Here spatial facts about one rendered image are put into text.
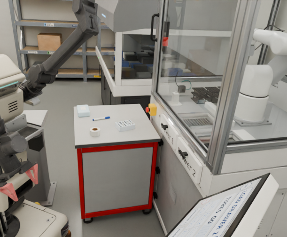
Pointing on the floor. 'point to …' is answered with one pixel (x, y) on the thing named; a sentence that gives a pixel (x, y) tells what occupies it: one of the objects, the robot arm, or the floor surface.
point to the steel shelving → (94, 73)
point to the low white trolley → (115, 161)
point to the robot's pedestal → (42, 173)
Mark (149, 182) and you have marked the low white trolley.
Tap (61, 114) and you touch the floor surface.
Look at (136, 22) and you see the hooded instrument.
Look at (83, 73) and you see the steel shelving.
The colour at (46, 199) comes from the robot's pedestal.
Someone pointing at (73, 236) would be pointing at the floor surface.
